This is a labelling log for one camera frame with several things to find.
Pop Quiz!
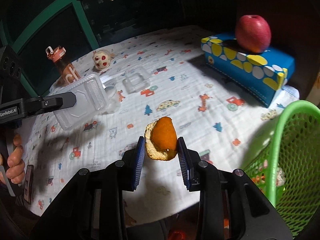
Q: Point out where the clear plastic cup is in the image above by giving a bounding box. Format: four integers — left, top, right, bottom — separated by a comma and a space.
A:
105, 86, 121, 114

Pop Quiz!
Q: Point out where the green mesh trash basket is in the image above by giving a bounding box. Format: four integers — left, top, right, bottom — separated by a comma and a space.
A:
241, 100, 319, 239

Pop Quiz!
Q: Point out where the round clear container white lid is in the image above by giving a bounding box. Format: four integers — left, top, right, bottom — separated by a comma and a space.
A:
100, 76, 117, 88

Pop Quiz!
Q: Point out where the small plush toy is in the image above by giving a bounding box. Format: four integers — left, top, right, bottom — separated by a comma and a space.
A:
92, 49, 115, 70

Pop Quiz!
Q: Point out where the person left hand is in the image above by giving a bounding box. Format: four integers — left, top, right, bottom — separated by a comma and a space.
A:
6, 133, 25, 184

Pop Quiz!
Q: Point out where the orange peel piece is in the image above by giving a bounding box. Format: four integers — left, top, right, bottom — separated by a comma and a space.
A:
144, 116, 177, 161

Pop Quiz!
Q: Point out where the blue yellow tissue box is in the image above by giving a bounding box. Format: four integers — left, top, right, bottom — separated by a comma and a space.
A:
201, 34, 296, 107

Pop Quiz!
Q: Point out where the red apple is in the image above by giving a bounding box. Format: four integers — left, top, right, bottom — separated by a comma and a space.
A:
235, 15, 271, 54

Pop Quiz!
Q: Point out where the trash in basket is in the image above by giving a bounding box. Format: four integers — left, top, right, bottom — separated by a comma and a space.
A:
248, 159, 286, 193

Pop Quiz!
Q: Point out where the orange water bottle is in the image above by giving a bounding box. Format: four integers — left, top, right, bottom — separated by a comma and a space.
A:
46, 46, 81, 85

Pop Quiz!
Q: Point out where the clear rectangular plastic box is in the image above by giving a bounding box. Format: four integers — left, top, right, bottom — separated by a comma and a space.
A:
123, 67, 151, 94

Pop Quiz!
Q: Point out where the printed white cloth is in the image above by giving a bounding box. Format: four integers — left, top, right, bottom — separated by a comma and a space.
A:
21, 28, 299, 216

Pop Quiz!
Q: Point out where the green window frame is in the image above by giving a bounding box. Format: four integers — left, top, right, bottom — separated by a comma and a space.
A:
1, 0, 102, 96

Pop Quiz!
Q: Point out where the clear plastic tray lid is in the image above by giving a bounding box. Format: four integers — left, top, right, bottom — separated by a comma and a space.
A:
53, 74, 109, 131

